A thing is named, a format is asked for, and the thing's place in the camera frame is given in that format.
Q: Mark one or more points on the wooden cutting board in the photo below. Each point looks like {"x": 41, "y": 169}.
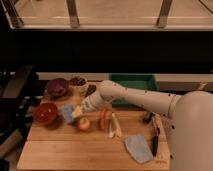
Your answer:
{"x": 62, "y": 147}

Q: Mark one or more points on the orange carrot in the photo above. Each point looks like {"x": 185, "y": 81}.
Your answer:
{"x": 102, "y": 118}

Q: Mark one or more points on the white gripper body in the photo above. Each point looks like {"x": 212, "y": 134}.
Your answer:
{"x": 94, "y": 102}

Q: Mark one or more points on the red bowl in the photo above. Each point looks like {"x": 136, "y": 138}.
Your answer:
{"x": 45, "y": 114}

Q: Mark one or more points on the purple bowl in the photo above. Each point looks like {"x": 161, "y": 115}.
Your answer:
{"x": 57, "y": 87}

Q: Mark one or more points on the black handled knife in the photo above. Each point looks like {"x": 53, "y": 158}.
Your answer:
{"x": 155, "y": 139}

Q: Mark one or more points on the small bowl of nuts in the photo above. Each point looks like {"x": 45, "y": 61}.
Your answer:
{"x": 78, "y": 83}

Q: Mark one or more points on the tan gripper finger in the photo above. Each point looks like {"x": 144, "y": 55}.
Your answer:
{"x": 77, "y": 112}

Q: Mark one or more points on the orange ball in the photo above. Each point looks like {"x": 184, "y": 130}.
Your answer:
{"x": 84, "y": 124}

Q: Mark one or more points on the blue sponge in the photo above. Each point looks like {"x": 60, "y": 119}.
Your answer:
{"x": 66, "y": 111}

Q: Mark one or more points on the blue grey cloth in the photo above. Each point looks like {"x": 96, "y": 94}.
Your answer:
{"x": 138, "y": 148}

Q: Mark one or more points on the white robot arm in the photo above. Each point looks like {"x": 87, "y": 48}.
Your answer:
{"x": 191, "y": 141}

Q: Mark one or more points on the dark rectangular block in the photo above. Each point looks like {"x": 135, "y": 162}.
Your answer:
{"x": 91, "y": 89}

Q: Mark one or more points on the black stand on left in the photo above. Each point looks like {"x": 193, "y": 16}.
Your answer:
{"x": 17, "y": 97}

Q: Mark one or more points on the green plastic tray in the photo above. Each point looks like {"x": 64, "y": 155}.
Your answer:
{"x": 135, "y": 81}

